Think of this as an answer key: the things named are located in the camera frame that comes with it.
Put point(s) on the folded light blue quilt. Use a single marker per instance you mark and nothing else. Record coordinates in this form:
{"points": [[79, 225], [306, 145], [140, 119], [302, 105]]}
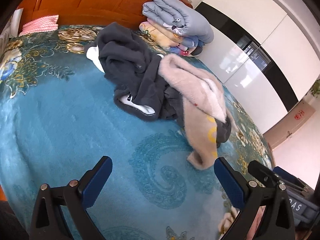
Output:
{"points": [[180, 12]]}

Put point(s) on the red door sign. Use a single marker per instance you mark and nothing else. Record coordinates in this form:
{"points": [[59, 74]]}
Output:
{"points": [[299, 115]]}

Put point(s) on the teal floral blanket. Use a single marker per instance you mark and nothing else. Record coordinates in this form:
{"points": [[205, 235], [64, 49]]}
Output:
{"points": [[75, 130]]}

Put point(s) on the wooden headboard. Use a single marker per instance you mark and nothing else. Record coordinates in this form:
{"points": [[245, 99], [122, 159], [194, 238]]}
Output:
{"points": [[100, 2]]}

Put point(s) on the white wardrobe with black stripe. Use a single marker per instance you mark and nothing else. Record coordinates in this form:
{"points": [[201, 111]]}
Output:
{"points": [[250, 62]]}

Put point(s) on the green plant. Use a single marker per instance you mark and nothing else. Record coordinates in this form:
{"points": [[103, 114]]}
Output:
{"points": [[315, 87]]}

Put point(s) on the pink striped pillow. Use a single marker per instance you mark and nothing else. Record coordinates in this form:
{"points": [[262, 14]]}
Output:
{"points": [[40, 25]]}

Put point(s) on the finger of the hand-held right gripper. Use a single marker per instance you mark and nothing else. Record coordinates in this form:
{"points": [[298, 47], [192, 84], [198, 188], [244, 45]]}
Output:
{"points": [[262, 171]]}

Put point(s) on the white pillow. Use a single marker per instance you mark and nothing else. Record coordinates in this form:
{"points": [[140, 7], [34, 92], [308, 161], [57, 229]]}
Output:
{"points": [[16, 21]]}

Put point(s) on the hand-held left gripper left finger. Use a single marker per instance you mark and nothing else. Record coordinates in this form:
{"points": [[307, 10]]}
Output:
{"points": [[98, 181]]}

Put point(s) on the beige fuzzy sweater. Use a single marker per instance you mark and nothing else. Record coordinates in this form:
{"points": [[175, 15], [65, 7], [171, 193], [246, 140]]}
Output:
{"points": [[200, 110]]}

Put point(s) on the folded cartoon print blanket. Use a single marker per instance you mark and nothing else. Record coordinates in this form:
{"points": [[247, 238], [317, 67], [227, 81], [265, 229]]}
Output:
{"points": [[170, 40]]}

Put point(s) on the dark grey hoodie white lining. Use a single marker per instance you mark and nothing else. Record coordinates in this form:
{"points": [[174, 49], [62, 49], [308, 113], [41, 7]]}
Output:
{"points": [[130, 65]]}

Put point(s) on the pink door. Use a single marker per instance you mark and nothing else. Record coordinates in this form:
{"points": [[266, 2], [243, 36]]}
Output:
{"points": [[282, 130]]}

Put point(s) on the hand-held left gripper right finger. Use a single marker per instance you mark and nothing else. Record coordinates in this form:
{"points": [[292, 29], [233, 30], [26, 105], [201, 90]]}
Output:
{"points": [[231, 183]]}

